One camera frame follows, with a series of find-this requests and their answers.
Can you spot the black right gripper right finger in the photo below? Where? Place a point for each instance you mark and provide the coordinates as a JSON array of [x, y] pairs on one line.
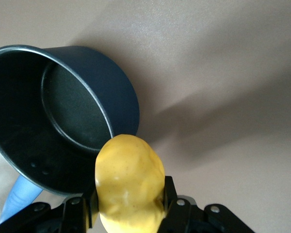
[[174, 201]]

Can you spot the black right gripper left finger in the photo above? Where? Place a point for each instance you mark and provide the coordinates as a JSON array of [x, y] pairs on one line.
[[87, 208]]

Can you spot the yellow potato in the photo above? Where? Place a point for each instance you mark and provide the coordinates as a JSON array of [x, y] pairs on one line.
[[129, 182]]

